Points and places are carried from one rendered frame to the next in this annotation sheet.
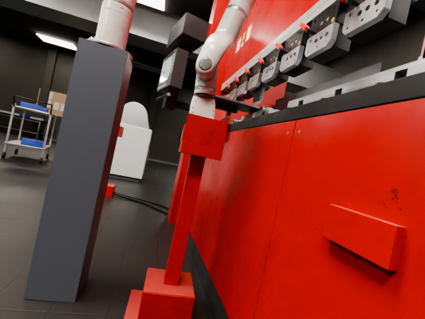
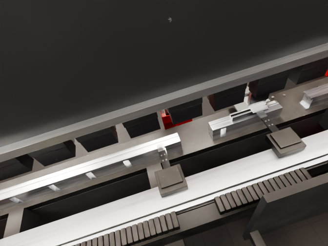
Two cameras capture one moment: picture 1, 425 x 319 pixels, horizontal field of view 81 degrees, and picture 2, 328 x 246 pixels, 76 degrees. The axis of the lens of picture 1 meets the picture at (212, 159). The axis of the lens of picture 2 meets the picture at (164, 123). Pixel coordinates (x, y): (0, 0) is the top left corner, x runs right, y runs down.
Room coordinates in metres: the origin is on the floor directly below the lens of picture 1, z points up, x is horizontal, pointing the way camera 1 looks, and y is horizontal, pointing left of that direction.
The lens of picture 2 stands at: (1.14, -0.94, 1.86)
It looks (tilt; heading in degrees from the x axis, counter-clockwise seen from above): 50 degrees down; 101
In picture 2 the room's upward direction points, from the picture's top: 16 degrees counter-clockwise
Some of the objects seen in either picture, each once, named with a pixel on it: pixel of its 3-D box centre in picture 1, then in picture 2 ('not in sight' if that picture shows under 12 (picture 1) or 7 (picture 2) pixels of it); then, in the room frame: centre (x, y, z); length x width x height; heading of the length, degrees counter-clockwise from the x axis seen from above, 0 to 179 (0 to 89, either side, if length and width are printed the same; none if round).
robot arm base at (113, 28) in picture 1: (113, 31); not in sight; (1.03, 0.51, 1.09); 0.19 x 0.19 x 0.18
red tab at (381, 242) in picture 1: (358, 232); not in sight; (0.45, -0.29, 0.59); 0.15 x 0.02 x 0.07; 14
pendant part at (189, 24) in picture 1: (179, 67); not in sight; (2.60, 0.53, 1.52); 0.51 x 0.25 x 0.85; 28
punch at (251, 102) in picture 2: (258, 97); (258, 96); (1.49, -0.19, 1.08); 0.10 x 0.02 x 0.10; 14
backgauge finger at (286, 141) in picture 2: not in sight; (275, 129); (1.53, -0.34, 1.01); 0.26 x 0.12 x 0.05; 104
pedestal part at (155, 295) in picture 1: (160, 294); not in sight; (1.04, 0.09, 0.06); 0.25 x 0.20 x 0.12; 100
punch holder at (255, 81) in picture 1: (260, 76); (268, 73); (1.51, -0.18, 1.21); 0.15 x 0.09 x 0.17; 14
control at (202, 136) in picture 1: (202, 135); (175, 113); (1.04, 0.06, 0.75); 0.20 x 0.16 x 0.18; 10
